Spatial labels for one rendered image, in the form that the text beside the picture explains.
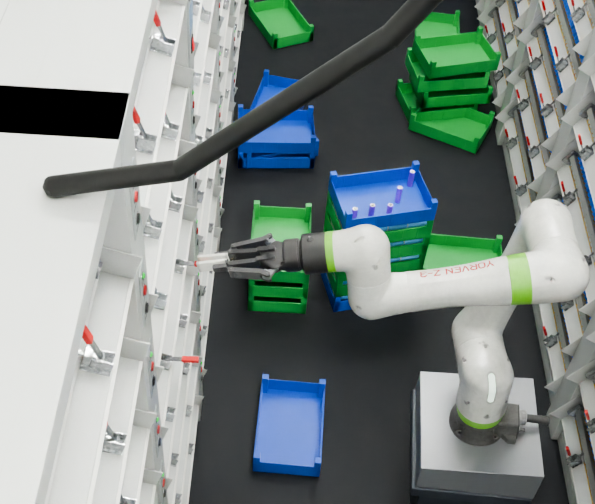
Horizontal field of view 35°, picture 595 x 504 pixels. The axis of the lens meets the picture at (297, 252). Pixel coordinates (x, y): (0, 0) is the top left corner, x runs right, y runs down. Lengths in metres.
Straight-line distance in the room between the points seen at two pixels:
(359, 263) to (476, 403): 0.57
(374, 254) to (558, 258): 0.41
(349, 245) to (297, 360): 1.13
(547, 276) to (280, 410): 1.17
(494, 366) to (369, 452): 0.68
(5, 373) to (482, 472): 1.74
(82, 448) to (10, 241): 0.28
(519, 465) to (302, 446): 0.72
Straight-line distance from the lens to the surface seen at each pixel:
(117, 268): 1.35
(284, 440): 2.94
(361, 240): 2.04
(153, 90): 1.66
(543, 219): 2.24
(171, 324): 2.06
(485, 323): 2.46
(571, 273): 2.14
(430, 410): 2.61
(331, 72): 0.95
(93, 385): 1.25
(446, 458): 2.53
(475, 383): 2.39
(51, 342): 0.98
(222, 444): 2.93
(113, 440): 1.41
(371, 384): 3.09
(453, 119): 4.07
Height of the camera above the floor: 2.52
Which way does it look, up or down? 47 degrees down
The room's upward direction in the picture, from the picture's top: 5 degrees clockwise
